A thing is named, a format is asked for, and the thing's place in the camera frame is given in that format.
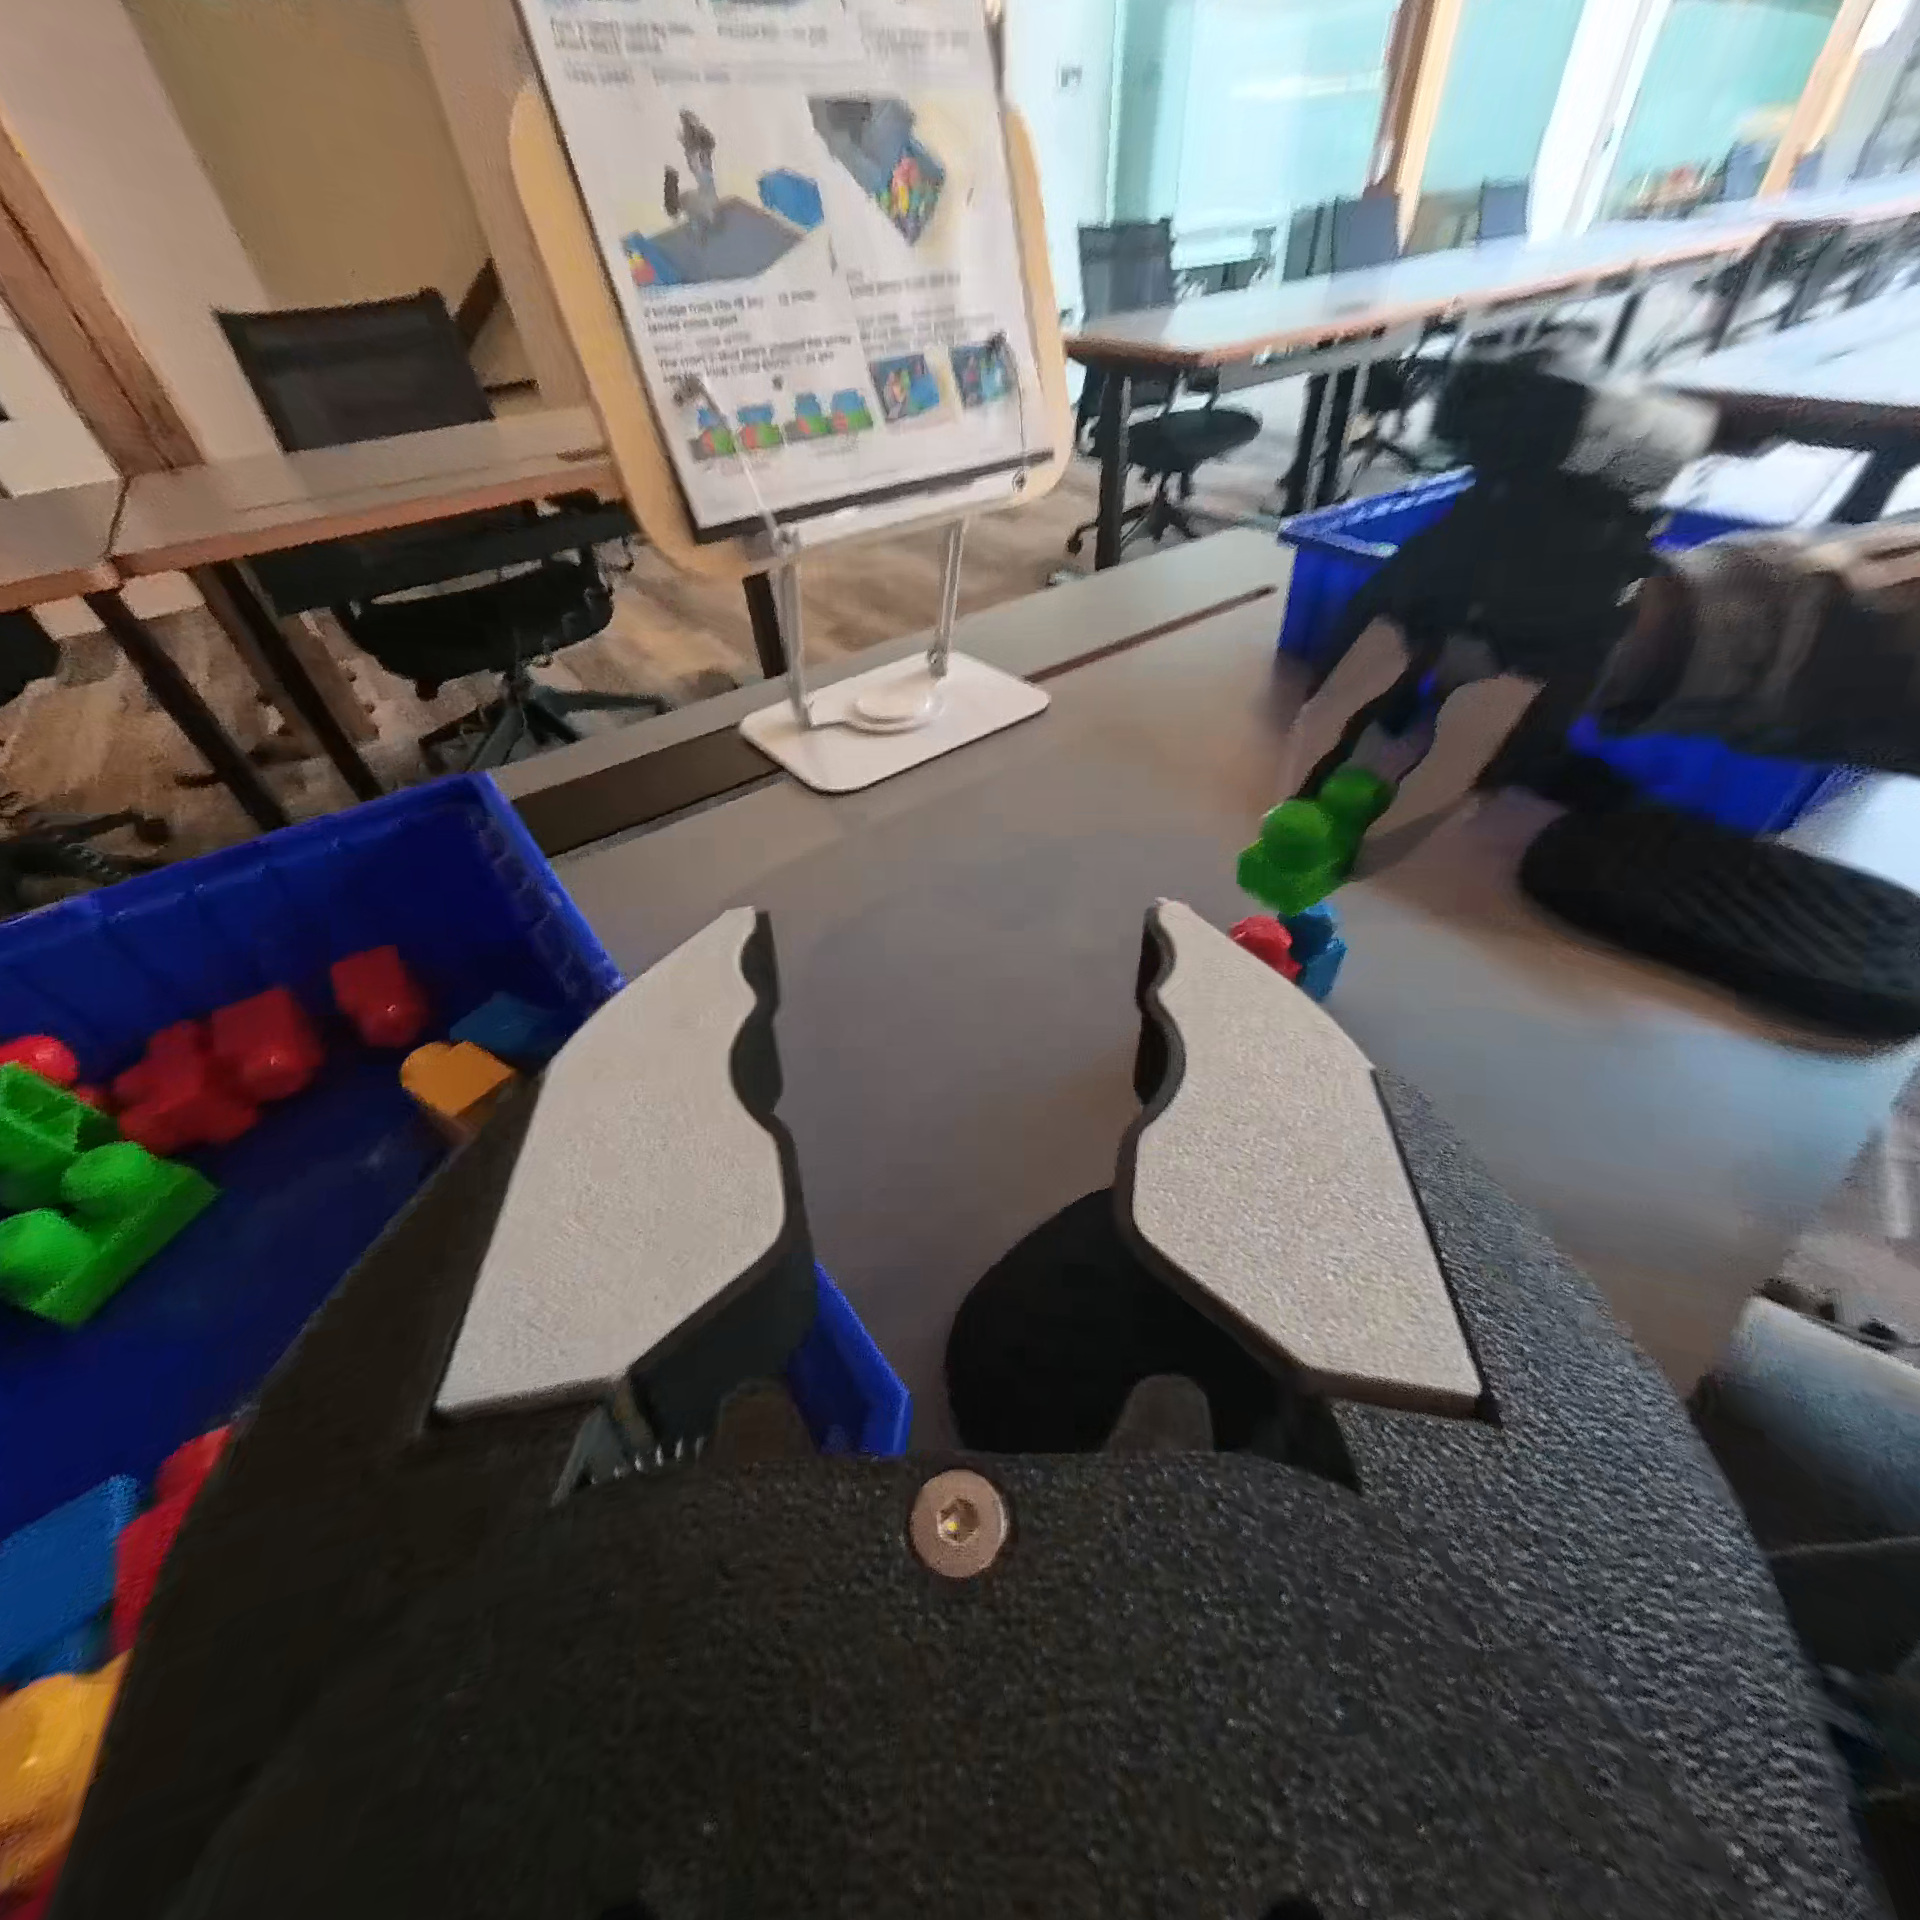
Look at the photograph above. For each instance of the red building block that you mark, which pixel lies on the red building block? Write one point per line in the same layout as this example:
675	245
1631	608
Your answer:
1268	942

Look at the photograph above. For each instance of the black textured wrist rest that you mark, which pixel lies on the black textured wrist rest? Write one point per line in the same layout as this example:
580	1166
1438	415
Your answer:
1743	916

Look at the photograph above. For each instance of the pile of assorted toy blocks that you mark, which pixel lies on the pile of assorted toy blocks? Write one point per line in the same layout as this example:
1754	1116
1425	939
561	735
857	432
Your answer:
254	1045

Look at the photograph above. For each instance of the black office chair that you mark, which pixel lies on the black office chair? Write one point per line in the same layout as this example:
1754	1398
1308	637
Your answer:
1158	362
392	382

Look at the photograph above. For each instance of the instruction sheet on stand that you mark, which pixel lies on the instruction sheet on stand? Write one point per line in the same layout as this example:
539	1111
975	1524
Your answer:
580	315

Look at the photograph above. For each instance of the blue plastic bin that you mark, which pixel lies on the blue plastic bin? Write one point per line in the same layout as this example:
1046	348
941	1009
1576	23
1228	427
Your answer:
1341	589
357	872

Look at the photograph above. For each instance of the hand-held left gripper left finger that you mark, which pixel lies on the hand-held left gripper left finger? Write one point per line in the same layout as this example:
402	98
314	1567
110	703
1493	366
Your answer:
629	1203

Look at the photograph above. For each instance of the green building block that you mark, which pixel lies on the green building block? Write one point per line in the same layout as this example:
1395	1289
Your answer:
1308	851

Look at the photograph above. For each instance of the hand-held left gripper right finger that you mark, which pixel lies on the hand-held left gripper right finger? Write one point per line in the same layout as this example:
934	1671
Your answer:
1293	1203

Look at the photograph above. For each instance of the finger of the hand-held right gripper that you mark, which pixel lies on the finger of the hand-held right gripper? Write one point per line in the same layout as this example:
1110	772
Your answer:
1503	752
1366	703

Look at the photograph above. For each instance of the printed instruction sheet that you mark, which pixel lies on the printed instruction sheet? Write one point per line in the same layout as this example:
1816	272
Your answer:
814	303

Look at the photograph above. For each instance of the blue building block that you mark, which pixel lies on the blue building block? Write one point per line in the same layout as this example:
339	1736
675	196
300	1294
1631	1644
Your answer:
1317	968

